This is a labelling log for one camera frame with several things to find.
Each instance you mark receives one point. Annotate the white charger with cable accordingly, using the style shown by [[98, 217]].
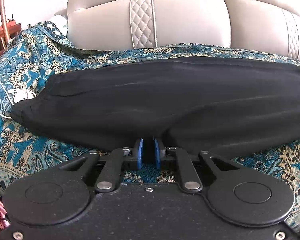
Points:
[[15, 95]]

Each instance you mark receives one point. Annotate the beige leather sofa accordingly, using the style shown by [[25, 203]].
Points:
[[272, 26]]

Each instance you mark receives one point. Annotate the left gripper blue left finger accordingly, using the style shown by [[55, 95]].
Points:
[[119, 160]]

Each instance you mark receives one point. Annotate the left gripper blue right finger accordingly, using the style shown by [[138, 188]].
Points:
[[178, 160]]

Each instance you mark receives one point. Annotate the black pants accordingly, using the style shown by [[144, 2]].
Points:
[[230, 107]]

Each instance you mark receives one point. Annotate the red wooden furniture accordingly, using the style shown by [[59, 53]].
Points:
[[8, 29]]

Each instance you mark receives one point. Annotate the teal paisley patterned throw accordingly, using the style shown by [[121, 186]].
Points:
[[42, 50]]

